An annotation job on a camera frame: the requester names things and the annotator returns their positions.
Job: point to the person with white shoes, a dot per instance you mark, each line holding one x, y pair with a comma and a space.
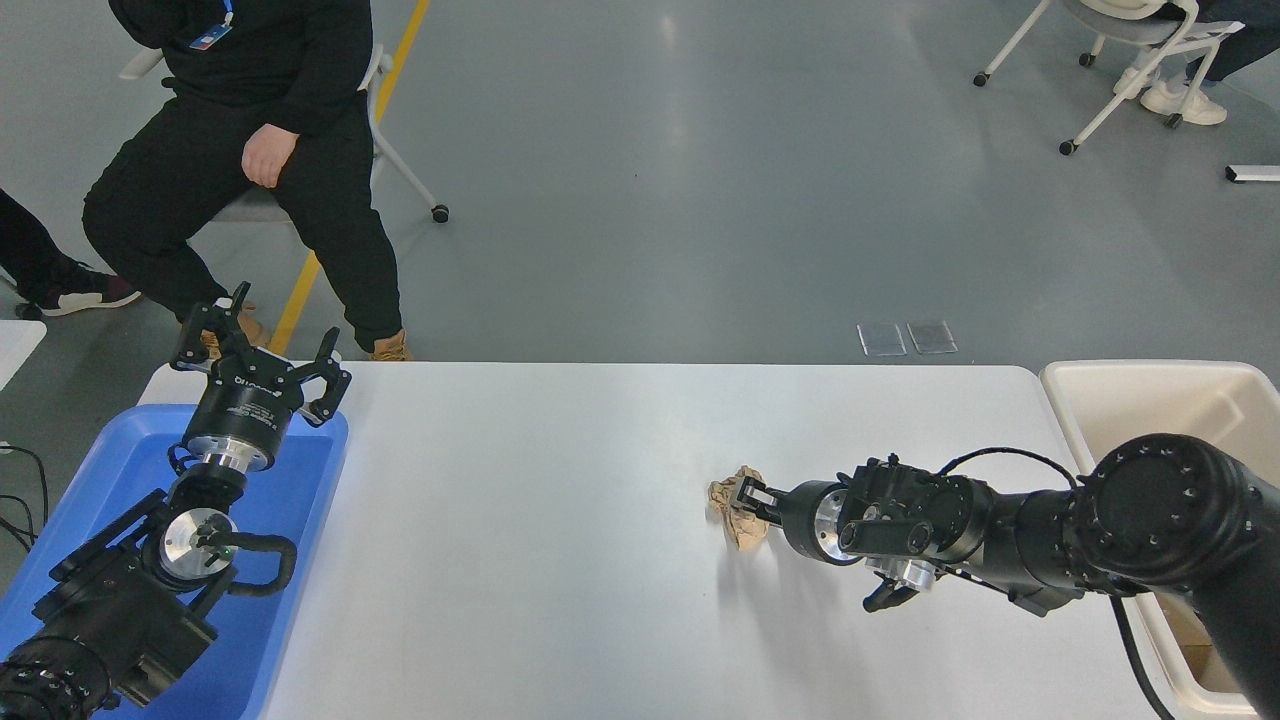
1185, 100

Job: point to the person with dark shoe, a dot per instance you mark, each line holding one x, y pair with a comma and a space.
30, 250

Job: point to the seated person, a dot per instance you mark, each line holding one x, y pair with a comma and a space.
200, 170

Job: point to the small white table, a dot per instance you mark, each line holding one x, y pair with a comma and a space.
15, 350

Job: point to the tan paper ball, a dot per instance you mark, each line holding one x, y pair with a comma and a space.
722, 495

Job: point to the person's left hand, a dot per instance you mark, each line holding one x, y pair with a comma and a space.
268, 155

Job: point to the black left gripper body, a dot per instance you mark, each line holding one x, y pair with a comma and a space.
245, 412

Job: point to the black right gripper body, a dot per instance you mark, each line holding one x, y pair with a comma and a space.
798, 520

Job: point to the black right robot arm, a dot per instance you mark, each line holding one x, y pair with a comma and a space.
1150, 510

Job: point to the large pale bin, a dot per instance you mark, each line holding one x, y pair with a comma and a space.
1150, 410

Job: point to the clear floor plate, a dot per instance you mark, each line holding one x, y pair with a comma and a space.
932, 337
882, 339

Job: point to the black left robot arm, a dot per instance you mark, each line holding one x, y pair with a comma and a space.
120, 600

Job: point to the white chair with grey seat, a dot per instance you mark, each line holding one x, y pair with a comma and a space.
1120, 25

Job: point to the white folding chair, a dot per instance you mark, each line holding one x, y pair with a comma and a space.
400, 165

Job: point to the white bar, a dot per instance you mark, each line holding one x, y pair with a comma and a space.
1255, 173

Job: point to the blue plastic tray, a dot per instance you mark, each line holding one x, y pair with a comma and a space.
300, 500

